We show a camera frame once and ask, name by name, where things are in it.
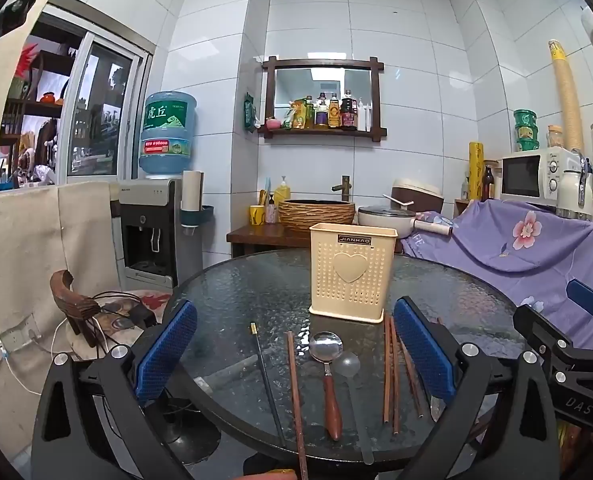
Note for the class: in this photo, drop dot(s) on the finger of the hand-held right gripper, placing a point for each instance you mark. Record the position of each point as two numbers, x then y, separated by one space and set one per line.
586 297
538 327

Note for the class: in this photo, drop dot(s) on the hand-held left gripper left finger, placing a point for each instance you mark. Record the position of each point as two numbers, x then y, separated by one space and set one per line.
166 347

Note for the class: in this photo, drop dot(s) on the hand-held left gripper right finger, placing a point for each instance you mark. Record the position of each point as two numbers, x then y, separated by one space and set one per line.
424 352

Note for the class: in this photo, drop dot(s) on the brown wooden chopstick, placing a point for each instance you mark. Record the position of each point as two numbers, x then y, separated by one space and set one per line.
387 375
412 385
296 400
395 395

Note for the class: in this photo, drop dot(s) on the clear plastic spoon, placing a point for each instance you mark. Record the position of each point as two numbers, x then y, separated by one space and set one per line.
349 366

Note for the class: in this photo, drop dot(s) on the cream perforated utensil holder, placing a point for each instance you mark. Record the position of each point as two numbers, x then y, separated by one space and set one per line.
354 270

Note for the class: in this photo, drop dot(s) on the black chopstick with gold tip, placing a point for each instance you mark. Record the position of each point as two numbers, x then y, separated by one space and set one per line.
268 385

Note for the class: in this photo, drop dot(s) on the cat print cushion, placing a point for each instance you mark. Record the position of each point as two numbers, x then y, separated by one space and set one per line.
151 302

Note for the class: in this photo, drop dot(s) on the purple floral cloth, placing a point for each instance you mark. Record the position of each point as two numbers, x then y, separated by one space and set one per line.
506 255

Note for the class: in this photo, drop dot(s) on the dark wooden chair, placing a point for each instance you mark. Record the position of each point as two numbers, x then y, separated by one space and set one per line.
74 305

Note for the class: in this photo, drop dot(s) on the white kettle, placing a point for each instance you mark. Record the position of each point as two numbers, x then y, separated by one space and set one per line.
573 192

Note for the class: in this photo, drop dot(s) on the grey water dispenser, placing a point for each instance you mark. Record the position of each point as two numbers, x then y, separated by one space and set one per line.
151 230

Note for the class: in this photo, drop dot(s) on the white microwave oven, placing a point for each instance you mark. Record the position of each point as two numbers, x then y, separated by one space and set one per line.
531 175

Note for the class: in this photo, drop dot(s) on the white pan with lid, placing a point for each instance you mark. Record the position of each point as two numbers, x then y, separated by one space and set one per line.
384 220

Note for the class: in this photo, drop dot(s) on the dark wooden counter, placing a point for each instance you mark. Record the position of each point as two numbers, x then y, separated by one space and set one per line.
256 237

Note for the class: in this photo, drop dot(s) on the brown glass bottle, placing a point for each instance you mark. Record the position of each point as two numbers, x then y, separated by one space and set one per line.
487 185

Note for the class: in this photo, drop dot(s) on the brown and white rice cooker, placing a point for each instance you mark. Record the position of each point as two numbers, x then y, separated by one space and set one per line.
421 195

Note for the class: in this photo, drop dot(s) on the small clear bottle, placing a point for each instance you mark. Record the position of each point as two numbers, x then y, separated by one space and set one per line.
465 187

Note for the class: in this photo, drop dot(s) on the yellow cup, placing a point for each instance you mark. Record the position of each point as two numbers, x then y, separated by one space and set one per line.
257 216

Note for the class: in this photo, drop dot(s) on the glass jar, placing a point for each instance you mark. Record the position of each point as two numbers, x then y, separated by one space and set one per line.
555 137

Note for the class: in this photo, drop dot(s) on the yellow roll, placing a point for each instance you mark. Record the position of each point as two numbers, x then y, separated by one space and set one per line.
476 170

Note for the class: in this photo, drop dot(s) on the beige cloth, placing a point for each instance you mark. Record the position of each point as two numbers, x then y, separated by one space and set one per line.
21 260

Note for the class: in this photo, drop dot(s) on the pink patterned pump bottle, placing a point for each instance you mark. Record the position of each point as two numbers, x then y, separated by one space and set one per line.
272 212

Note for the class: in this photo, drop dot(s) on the woven pattern wash basin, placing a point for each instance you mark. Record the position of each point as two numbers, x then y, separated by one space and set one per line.
316 216

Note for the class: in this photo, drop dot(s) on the stack of green noodle cups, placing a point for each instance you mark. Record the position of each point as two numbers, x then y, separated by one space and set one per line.
526 130

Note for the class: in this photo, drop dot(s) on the bronze faucet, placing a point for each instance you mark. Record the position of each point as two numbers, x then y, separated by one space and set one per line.
343 187

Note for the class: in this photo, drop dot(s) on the yellow soap dispenser bottle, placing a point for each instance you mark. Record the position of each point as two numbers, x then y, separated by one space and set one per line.
282 195

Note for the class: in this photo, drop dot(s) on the tall sleeve of paper cups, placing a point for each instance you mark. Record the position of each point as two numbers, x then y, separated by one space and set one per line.
566 95

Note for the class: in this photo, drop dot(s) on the blue water jug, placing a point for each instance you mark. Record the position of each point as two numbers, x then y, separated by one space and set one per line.
168 135

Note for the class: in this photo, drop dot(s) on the white plastic bottle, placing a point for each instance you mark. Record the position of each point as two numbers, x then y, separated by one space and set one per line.
364 117

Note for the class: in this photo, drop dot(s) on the sliding window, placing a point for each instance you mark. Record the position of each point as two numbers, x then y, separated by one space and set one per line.
96 110

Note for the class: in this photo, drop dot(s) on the pink bowl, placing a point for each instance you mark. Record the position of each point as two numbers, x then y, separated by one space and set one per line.
273 123

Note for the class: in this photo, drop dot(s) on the green hanging packet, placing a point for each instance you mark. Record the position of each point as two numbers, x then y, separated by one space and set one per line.
249 112

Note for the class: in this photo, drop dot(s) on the large dark soy sauce bottle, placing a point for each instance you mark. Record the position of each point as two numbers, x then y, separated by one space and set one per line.
348 112

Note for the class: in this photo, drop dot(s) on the amber sauce bottle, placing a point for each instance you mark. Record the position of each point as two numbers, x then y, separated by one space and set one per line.
334 112

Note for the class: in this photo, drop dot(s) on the green yellow seasoning packet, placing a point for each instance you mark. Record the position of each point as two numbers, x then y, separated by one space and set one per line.
293 116

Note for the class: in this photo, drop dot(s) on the yellow oil bottle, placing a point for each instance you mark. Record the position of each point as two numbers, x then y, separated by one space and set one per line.
310 114

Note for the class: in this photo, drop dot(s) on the wall power socket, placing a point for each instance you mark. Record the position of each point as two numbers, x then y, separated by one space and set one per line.
6 342

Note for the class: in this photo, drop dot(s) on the dark wooden wall shelf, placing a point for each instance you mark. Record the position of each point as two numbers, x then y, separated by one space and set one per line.
321 62

